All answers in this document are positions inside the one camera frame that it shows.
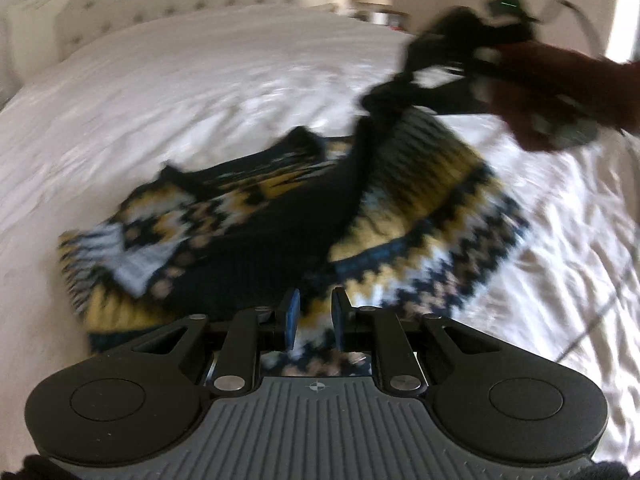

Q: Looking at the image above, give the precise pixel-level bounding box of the navy yellow patterned knit sweater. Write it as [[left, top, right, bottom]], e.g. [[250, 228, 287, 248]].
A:
[[57, 77, 534, 367]]

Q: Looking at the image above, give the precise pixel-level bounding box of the person's right forearm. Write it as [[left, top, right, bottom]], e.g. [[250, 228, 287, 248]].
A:
[[611, 57, 640, 137]]

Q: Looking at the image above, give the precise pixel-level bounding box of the person's right hand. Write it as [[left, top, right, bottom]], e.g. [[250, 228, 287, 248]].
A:
[[479, 41, 617, 154]]

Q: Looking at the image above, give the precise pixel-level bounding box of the white quilted bed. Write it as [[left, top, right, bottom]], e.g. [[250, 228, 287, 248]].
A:
[[0, 2, 640, 461]]

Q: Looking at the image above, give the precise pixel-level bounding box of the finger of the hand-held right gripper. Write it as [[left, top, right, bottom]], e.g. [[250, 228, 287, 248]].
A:
[[395, 66, 497, 117]]

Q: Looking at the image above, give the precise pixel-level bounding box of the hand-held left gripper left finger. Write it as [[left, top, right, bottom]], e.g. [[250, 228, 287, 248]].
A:
[[127, 288, 302, 394]]

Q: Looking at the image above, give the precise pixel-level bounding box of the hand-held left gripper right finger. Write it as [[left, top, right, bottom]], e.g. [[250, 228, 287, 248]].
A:
[[330, 287, 507, 394]]

